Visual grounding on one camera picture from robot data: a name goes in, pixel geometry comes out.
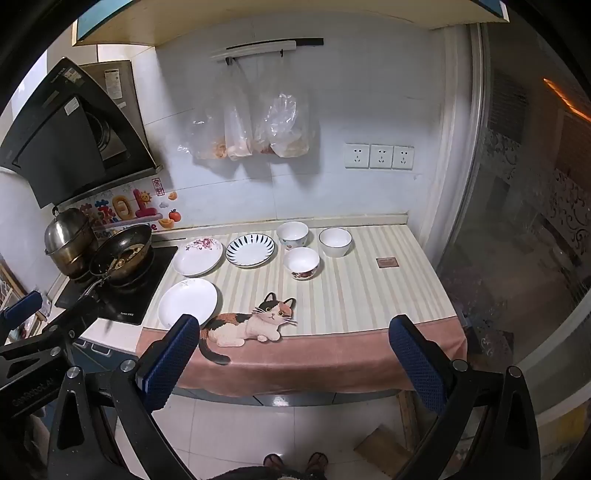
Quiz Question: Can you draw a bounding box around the patterned glass sliding door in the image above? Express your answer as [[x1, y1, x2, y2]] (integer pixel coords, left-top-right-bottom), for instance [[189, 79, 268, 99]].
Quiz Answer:
[[438, 23, 591, 430]]

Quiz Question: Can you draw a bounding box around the colourful letters wall sticker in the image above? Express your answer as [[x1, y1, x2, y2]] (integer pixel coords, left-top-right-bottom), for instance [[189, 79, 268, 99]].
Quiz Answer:
[[78, 187, 164, 232]]

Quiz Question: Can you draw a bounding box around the white wall socket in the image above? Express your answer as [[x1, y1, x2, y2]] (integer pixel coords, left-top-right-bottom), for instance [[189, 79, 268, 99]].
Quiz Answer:
[[370, 144, 393, 169], [392, 145, 415, 170], [344, 143, 370, 169]]

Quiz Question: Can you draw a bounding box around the cardboard piece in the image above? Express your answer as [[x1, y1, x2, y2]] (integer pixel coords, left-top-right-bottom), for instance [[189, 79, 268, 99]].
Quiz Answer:
[[353, 425, 411, 478]]

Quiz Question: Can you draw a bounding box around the plain white plate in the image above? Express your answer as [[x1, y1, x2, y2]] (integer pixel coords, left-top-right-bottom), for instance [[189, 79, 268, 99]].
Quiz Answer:
[[157, 278, 219, 330]]

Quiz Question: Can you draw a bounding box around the black induction cooktop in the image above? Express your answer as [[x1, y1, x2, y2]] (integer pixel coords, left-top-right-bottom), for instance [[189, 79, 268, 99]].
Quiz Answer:
[[55, 244, 179, 326]]

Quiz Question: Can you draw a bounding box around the white bowl grey outside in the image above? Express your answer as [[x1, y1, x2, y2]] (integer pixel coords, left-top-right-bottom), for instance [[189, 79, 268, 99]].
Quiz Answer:
[[318, 227, 353, 258]]

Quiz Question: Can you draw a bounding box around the pink floral white plate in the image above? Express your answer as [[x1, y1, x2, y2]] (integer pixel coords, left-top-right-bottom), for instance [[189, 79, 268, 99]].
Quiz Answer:
[[172, 237, 224, 278]]

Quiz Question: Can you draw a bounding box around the white bowl red print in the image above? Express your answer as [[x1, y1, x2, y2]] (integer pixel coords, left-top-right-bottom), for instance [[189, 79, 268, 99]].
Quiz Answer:
[[283, 246, 320, 280]]

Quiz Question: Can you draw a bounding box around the black range hood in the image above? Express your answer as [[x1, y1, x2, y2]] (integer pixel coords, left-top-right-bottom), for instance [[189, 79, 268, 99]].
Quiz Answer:
[[0, 58, 162, 208]]

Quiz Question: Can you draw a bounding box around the white bowl floral print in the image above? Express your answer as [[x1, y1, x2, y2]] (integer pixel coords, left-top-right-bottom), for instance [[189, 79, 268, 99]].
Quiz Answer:
[[276, 221, 310, 250]]

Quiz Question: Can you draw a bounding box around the black wok with food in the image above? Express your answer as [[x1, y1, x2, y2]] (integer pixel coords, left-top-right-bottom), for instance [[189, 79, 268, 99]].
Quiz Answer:
[[76, 224, 153, 301]]

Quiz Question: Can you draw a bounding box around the clear plastic bag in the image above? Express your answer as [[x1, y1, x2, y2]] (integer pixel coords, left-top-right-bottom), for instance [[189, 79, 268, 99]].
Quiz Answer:
[[223, 62, 254, 161], [178, 108, 229, 161], [253, 92, 310, 158]]

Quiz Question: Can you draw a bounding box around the blue striped white plate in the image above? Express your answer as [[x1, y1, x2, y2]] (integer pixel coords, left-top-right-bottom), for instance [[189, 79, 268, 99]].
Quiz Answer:
[[226, 233, 276, 268]]

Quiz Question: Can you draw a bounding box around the striped cat print tablecloth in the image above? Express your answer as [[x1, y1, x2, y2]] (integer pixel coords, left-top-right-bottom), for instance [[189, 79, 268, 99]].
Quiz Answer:
[[135, 224, 468, 398]]

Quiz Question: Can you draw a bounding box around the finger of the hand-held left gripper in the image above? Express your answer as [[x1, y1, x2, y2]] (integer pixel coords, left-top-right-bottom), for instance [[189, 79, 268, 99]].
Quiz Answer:
[[0, 294, 109, 366], [0, 290, 44, 334]]

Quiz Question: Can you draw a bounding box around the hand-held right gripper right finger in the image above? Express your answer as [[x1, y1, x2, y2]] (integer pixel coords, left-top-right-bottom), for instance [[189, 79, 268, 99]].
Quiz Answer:
[[388, 315, 541, 480]]

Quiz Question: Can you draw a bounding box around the wall hook rail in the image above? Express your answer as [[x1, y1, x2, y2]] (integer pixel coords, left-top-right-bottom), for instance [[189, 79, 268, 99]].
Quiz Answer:
[[210, 38, 324, 63]]

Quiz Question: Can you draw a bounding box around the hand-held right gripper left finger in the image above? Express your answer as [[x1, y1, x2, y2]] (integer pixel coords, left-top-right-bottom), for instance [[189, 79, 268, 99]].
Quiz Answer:
[[46, 314, 201, 480]]

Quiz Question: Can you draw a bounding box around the stainless steel stacked pot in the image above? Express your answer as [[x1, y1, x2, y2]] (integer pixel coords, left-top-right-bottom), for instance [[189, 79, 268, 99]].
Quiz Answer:
[[44, 208, 95, 278]]

